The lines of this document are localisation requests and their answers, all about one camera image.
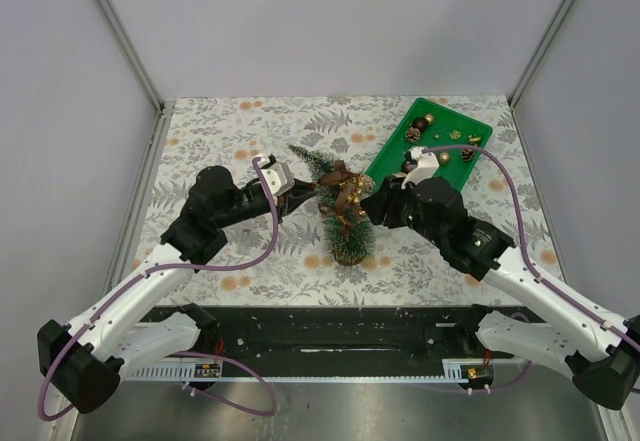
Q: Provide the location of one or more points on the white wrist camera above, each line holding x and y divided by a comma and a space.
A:
426, 165
277, 174

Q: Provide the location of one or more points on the grey metallic ornament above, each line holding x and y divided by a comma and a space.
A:
245, 242

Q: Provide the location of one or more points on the white slotted cable duct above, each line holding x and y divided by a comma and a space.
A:
209, 370

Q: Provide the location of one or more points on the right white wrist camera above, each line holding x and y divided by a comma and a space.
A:
426, 165

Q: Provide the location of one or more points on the green plastic tray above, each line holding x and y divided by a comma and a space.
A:
430, 146

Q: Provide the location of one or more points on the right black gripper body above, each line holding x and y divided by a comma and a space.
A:
403, 211

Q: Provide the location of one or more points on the dark brown matte bauble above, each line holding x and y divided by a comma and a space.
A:
420, 123

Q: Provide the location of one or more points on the small green christmas tree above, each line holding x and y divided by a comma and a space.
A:
349, 246

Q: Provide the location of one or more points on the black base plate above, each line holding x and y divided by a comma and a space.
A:
375, 336

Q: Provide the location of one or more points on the floral patterned table mat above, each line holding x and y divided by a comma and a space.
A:
327, 252

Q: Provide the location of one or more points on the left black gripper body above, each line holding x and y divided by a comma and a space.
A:
247, 206

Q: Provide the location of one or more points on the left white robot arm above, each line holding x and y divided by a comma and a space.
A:
86, 358

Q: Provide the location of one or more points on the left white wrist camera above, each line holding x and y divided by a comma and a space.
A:
277, 174

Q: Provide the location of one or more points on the brown ribbon bow cluster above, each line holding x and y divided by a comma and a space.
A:
351, 187

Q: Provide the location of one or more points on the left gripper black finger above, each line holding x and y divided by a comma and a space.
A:
291, 202
302, 188

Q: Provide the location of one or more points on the brown faceted bauble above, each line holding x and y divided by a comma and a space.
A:
408, 166

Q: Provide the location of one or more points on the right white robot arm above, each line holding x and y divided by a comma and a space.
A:
597, 349

